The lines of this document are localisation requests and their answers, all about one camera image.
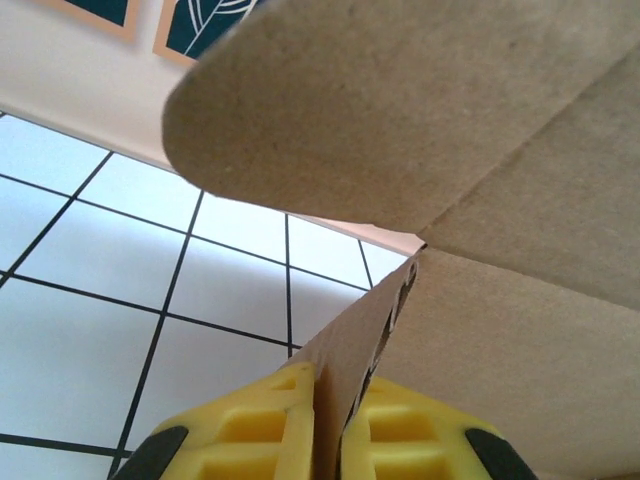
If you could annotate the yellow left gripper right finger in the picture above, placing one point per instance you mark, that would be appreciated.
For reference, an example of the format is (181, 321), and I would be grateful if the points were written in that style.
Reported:
(410, 440)

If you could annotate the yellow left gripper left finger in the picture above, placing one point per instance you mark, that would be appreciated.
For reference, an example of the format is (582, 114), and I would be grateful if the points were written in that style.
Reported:
(250, 435)

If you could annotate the brown cardboard box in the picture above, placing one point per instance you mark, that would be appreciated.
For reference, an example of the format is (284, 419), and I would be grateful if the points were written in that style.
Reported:
(400, 125)

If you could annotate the orange disc leaves wall panel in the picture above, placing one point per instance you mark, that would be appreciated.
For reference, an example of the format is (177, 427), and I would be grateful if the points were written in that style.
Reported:
(200, 25)

